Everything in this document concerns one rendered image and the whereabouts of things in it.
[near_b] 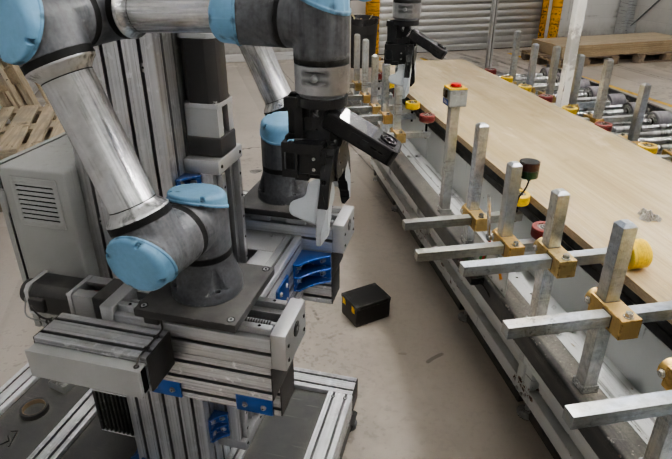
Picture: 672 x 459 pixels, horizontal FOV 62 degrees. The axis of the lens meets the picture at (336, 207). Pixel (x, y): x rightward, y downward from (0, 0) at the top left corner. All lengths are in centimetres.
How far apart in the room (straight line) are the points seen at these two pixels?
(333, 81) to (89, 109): 43
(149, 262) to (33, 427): 138
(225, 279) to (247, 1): 59
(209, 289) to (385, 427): 133
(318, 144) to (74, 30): 45
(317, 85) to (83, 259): 92
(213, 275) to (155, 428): 80
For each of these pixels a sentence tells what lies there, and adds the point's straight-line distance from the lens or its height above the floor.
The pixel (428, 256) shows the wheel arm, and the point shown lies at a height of 85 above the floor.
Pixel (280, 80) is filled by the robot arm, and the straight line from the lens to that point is 164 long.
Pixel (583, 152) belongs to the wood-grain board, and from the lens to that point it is 258.
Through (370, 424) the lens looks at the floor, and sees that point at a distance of 234.
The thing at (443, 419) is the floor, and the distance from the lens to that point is 239.
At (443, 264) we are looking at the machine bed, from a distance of 301.
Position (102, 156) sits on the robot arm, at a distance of 99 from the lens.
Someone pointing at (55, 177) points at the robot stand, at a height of 122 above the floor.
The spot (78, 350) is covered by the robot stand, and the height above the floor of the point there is 95.
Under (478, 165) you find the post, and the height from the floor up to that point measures 101.
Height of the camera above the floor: 171
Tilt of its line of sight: 26 degrees down
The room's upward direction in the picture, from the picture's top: straight up
